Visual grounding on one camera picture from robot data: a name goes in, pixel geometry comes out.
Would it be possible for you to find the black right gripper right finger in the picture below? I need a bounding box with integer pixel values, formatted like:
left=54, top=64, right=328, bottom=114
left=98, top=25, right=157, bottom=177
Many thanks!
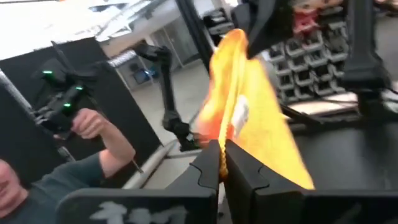
left=224, top=139, right=398, bottom=224

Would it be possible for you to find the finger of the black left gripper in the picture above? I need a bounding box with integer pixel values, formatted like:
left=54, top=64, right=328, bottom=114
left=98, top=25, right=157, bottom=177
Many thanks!
left=246, top=0, right=295, bottom=59

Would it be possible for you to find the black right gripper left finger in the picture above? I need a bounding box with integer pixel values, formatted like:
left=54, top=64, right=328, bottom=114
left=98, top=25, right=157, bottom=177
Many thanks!
left=55, top=139, right=221, bottom=224

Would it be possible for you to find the orange microfiber towel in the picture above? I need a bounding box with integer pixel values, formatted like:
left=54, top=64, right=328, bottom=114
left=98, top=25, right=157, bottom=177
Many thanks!
left=195, top=28, right=315, bottom=190

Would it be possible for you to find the person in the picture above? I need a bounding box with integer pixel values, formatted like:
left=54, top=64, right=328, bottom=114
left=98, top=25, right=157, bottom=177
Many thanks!
left=0, top=108, right=137, bottom=224

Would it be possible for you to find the white flat plate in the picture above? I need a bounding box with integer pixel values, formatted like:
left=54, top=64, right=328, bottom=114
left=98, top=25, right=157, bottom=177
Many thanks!
left=287, top=92, right=360, bottom=116

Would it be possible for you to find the black upright panel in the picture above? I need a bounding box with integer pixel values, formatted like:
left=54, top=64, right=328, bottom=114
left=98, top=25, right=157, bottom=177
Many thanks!
left=0, top=37, right=163, bottom=188

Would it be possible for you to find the aluminium frame post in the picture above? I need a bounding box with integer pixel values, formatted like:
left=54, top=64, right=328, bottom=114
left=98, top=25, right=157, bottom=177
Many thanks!
left=123, top=139, right=178, bottom=190

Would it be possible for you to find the black frame post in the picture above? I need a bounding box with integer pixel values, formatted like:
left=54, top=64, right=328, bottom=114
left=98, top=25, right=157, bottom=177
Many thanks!
left=175, top=0, right=216, bottom=73

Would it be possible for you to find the black teleoperation handle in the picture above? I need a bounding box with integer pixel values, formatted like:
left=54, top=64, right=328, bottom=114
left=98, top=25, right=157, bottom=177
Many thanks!
left=32, top=42, right=98, bottom=138

